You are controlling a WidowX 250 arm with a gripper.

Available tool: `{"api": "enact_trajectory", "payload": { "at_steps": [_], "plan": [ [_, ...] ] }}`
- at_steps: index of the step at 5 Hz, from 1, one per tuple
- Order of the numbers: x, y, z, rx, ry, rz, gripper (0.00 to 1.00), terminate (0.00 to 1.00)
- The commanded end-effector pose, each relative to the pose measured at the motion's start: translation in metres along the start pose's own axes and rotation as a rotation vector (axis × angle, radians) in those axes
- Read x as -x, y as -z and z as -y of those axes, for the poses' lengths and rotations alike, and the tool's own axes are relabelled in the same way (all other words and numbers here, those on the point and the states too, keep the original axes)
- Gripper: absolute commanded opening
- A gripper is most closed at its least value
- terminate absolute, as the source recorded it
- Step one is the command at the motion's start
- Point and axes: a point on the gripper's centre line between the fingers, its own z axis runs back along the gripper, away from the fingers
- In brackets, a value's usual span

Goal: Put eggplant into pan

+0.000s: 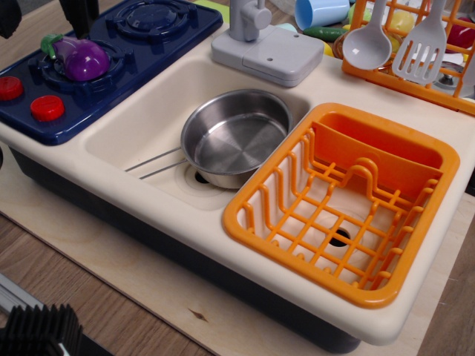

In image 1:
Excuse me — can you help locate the red stove knob right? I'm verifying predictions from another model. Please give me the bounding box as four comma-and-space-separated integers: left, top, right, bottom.
30, 95, 65, 122

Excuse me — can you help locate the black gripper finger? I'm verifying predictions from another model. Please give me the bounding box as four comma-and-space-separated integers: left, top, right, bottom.
59, 0, 99, 39
0, 0, 22, 39

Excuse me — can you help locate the light plywood base board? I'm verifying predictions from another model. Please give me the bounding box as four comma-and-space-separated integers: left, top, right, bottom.
1, 150, 474, 355

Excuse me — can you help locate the green toy cucumber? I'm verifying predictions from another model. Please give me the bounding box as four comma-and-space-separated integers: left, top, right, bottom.
304, 26, 347, 42

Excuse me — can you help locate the dark blue toy stove top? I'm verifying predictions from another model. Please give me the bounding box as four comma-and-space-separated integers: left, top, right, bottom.
1, 1, 223, 145

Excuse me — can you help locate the red toy fruit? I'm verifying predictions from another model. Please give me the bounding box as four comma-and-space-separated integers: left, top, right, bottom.
447, 17, 474, 49

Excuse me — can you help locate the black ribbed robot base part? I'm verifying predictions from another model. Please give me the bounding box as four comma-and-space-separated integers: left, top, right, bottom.
1, 305, 110, 355

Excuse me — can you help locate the light blue plastic cup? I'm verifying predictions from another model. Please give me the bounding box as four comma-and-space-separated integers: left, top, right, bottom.
295, 0, 350, 30

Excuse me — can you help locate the red stove knob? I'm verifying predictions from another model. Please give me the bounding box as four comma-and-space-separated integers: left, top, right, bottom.
0, 76, 24, 101
30, 95, 65, 122

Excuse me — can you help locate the grey toy ladle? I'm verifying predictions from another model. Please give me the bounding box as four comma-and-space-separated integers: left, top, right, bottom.
342, 0, 392, 70

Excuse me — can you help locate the purple toy eggplant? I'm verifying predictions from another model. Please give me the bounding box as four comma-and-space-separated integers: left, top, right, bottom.
40, 34, 110, 82

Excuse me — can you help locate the grey toy faucet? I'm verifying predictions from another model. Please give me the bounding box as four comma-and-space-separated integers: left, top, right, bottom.
211, 1, 324, 88

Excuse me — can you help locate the yellow toy fruit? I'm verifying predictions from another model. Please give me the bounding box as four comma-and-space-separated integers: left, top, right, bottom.
389, 10, 415, 33

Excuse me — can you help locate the orange dish drainer basket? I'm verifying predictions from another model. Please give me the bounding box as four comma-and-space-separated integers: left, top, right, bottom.
223, 103, 459, 309

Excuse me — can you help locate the orange utensil rack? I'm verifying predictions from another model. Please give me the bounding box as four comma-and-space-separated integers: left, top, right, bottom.
342, 1, 474, 114

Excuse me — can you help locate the red stove knob left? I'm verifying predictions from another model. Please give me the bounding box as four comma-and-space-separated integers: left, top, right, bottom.
0, 76, 24, 101

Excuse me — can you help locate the grey slotted toy spatula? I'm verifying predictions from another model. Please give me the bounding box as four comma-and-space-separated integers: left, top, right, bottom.
392, 0, 447, 85

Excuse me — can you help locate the aluminium rail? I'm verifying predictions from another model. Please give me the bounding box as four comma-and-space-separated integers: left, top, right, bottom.
0, 274, 44, 314

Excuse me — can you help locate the cream toy kitchen sink unit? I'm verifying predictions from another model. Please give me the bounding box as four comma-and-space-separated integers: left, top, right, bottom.
1, 39, 474, 346

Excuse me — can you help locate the steel pan with wire handle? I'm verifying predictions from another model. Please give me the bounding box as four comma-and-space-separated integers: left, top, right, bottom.
126, 89, 294, 189

